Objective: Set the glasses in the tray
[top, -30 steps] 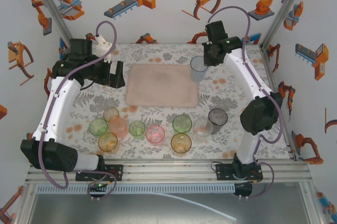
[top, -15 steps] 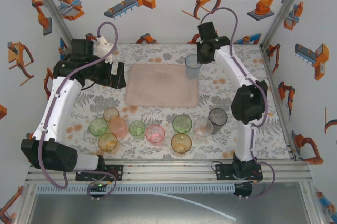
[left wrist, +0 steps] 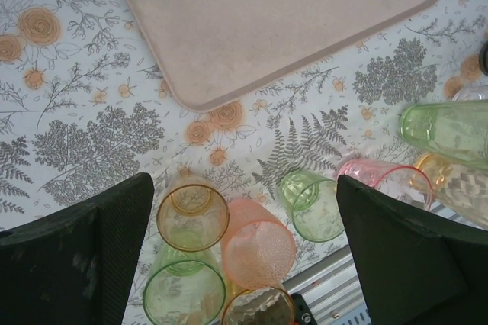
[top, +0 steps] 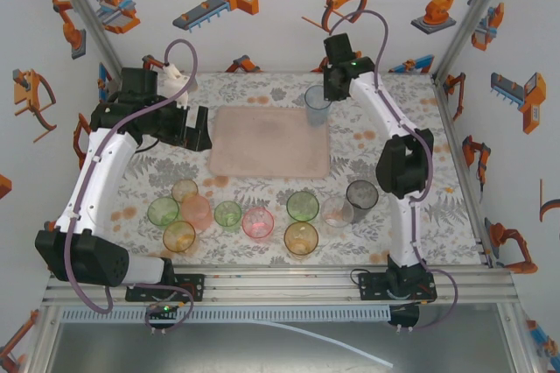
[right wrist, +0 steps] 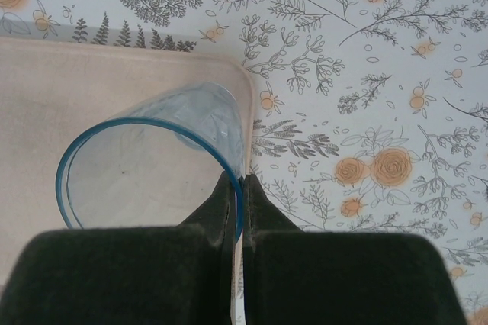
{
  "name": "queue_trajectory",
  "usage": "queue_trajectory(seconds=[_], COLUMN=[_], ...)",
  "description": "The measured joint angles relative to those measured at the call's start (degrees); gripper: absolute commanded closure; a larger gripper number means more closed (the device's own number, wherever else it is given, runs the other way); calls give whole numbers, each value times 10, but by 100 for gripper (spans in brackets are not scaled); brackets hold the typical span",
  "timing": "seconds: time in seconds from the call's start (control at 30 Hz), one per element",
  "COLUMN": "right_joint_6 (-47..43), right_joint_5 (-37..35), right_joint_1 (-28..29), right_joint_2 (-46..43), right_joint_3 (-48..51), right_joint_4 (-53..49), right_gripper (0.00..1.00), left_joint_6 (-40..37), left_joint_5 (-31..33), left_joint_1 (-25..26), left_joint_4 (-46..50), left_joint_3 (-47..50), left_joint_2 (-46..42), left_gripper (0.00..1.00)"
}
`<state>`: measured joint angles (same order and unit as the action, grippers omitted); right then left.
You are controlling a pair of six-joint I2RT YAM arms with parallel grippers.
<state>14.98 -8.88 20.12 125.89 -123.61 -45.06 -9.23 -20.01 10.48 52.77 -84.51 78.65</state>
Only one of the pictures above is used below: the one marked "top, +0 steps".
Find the clear plastic glass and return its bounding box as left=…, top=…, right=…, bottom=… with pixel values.
left=319, top=195, right=354, bottom=229

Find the red transparent plastic glass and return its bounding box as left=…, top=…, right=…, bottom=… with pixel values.
left=241, top=207, right=276, bottom=243

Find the white slotted cable duct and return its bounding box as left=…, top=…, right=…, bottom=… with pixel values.
left=59, top=306, right=392, bottom=324

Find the aluminium frame rail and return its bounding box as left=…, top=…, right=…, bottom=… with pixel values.
left=41, top=264, right=515, bottom=309

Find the white thin tube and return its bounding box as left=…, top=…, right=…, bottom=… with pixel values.
left=248, top=319, right=395, bottom=369

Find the salmon pink plastic glass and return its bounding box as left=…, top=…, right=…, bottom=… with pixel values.
left=179, top=194, right=213, bottom=232

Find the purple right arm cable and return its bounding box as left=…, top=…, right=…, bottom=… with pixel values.
left=327, top=9, right=459, bottom=334

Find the pink rectangular tray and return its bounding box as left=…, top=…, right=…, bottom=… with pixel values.
left=207, top=104, right=333, bottom=180

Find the amber transparent plastic glass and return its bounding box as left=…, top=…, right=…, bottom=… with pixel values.
left=162, top=220, right=197, bottom=254
left=283, top=221, right=319, bottom=259

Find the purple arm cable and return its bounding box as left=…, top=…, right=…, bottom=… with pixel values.
left=327, top=9, right=459, bottom=334
left=64, top=39, right=198, bottom=335

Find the small black electronics box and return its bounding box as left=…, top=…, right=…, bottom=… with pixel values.
left=387, top=302, right=422, bottom=331
left=145, top=301, right=183, bottom=320

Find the green transparent plastic glass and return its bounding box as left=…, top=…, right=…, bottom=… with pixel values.
left=213, top=200, right=243, bottom=234
left=146, top=196, right=181, bottom=229
left=286, top=190, right=319, bottom=223

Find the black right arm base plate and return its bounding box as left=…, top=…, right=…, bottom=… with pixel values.
left=357, top=271, right=438, bottom=303

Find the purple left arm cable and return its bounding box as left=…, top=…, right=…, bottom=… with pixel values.
left=64, top=39, right=198, bottom=335

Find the pale amber plastic glass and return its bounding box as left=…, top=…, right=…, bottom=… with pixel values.
left=171, top=178, right=200, bottom=206

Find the aluminium corner post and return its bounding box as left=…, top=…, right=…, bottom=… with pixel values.
left=435, top=0, right=520, bottom=81
left=43, top=0, right=130, bottom=81

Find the grey transparent plastic glass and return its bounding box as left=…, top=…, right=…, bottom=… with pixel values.
left=345, top=179, right=380, bottom=223

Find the aluminium side rail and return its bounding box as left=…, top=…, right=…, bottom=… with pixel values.
left=431, top=73, right=498, bottom=269

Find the blue transparent plastic glass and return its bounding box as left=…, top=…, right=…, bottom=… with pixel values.
left=304, top=84, right=333, bottom=128

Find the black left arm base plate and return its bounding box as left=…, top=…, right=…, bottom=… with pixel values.
left=125, top=273, right=207, bottom=303

